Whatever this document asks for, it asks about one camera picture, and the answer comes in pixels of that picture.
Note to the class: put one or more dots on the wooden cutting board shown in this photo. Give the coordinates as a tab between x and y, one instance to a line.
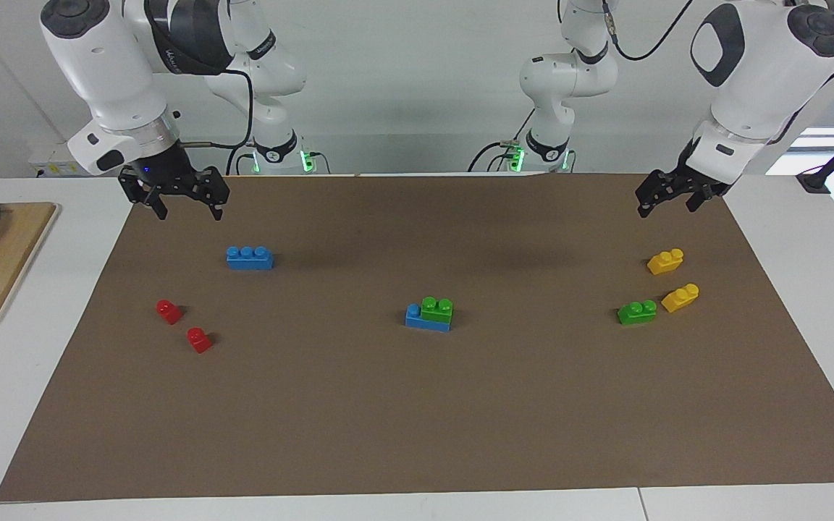
4	260

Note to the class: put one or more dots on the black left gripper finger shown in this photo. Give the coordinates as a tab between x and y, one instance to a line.
647	208
698	200

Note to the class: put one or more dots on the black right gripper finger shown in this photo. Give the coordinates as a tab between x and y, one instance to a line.
158	205
217	210

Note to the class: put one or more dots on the yellow two-stud block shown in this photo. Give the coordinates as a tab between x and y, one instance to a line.
680	299
665	263

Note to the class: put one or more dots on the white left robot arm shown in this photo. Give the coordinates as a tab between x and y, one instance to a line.
764	72

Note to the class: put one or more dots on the brown table mat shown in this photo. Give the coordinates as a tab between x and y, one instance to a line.
417	405

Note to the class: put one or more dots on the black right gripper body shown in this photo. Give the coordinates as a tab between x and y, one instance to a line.
171	177

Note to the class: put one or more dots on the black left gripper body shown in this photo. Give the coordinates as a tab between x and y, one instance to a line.
681	181

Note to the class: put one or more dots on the blue three-stud block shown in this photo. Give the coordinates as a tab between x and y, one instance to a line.
424	324
249	260

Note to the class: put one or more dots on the red one-stud block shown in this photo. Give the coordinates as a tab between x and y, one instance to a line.
169	312
199	341

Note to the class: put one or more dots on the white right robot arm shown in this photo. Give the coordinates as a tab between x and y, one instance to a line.
98	65

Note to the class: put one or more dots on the green two-stud block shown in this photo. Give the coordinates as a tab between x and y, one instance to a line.
636	314
437	311

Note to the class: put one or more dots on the white wall socket box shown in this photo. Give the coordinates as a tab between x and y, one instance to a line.
51	165

